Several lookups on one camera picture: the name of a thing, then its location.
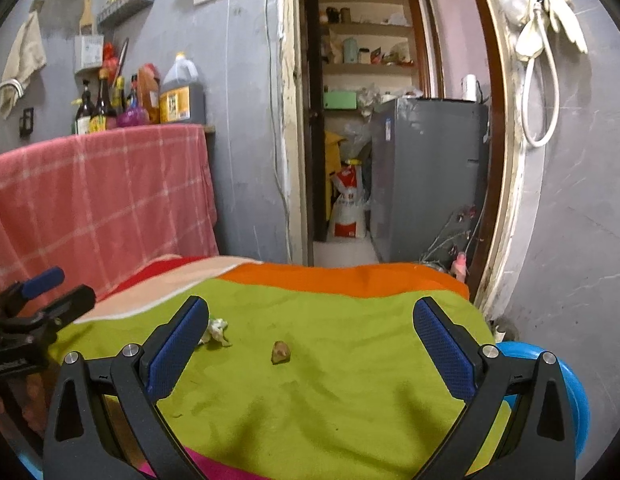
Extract green box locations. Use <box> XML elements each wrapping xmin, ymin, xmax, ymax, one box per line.
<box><xmin>324</xmin><ymin>90</ymin><xmax>360</xmax><ymax>111</ymax></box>

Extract person's left hand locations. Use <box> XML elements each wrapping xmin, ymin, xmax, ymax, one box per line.
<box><xmin>10</xmin><ymin>372</ymin><xmax>47</xmax><ymax>435</ymax></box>

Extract red white sack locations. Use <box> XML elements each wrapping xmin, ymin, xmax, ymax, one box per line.
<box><xmin>329</xmin><ymin>162</ymin><xmax>370</xmax><ymax>240</ymax></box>

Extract white wall basket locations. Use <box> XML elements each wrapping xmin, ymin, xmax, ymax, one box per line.
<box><xmin>74</xmin><ymin>35</ymin><xmax>105</xmax><ymax>74</ymax></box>

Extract grey wall shelf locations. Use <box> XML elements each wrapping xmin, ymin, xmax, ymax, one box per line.
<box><xmin>96</xmin><ymin>0</ymin><xmax>157</xmax><ymax>29</ymax></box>

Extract small crumpled white wrapper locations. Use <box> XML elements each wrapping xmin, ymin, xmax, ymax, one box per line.
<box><xmin>197</xmin><ymin>317</ymin><xmax>232</xmax><ymax>349</ymax></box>

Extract metal faucet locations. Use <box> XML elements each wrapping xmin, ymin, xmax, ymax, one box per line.
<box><xmin>0</xmin><ymin>79</ymin><xmax>25</xmax><ymax>107</ymax></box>

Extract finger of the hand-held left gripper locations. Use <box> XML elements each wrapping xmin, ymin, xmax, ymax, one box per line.
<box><xmin>39</xmin><ymin>285</ymin><xmax>97</xmax><ymax>329</ymax></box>
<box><xmin>0</xmin><ymin>266</ymin><xmax>66</xmax><ymax>320</ymax></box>

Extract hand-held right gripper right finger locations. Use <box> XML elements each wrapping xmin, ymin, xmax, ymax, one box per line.
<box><xmin>412</xmin><ymin>296</ymin><xmax>577</xmax><ymax>480</ymax></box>

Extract blue plastic basin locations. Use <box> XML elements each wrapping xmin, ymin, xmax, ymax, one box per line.
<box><xmin>497</xmin><ymin>341</ymin><xmax>591</xmax><ymax>467</ymax></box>

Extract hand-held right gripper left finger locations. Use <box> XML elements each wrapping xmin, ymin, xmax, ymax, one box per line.
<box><xmin>42</xmin><ymin>295</ymin><xmax>211</xmax><ymax>480</ymax></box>

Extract white hose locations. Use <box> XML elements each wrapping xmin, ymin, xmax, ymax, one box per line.
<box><xmin>515</xmin><ymin>0</ymin><xmax>563</xmax><ymax>149</ymax></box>

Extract colourful striped blanket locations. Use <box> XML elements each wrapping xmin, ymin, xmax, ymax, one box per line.
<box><xmin>40</xmin><ymin>255</ymin><xmax>513</xmax><ymax>480</ymax></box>

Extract purple plastic container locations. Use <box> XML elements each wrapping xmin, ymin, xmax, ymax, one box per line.
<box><xmin>116</xmin><ymin>105</ymin><xmax>151</xmax><ymax>129</ymax></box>

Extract cream rubber glove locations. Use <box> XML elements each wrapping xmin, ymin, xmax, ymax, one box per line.
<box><xmin>540</xmin><ymin>0</ymin><xmax>589</xmax><ymax>55</ymax></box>

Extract grey refrigerator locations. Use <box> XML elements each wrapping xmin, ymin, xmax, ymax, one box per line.
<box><xmin>370</xmin><ymin>97</ymin><xmax>491</xmax><ymax>266</ymax></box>

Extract pink checked cloth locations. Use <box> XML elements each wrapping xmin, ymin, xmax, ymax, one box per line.
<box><xmin>0</xmin><ymin>123</ymin><xmax>220</xmax><ymax>312</ymax></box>

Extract wooden pantry shelves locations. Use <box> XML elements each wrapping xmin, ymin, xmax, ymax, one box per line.
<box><xmin>317</xmin><ymin>0</ymin><xmax>432</xmax><ymax>79</ymax></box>

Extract beige hanging towel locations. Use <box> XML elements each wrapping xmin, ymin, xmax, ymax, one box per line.
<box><xmin>0</xmin><ymin>10</ymin><xmax>47</xmax><ymax>120</ymax></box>

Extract dark glass bottle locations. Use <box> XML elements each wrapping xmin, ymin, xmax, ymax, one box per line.
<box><xmin>72</xmin><ymin>85</ymin><xmax>96</xmax><ymax>136</ymax></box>
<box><xmin>90</xmin><ymin>69</ymin><xmax>119</xmax><ymax>134</ymax></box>

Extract white wall cable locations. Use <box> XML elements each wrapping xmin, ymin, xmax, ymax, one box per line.
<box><xmin>262</xmin><ymin>0</ymin><xmax>292</xmax><ymax>261</ymax></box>

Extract large oil jug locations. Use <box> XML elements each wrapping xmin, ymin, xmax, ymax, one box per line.
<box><xmin>159</xmin><ymin>51</ymin><xmax>207</xmax><ymax>125</ymax></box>

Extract dried twigs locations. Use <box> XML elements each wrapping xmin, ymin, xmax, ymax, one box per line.
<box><xmin>420</xmin><ymin>204</ymin><xmax>484</xmax><ymax>267</ymax></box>

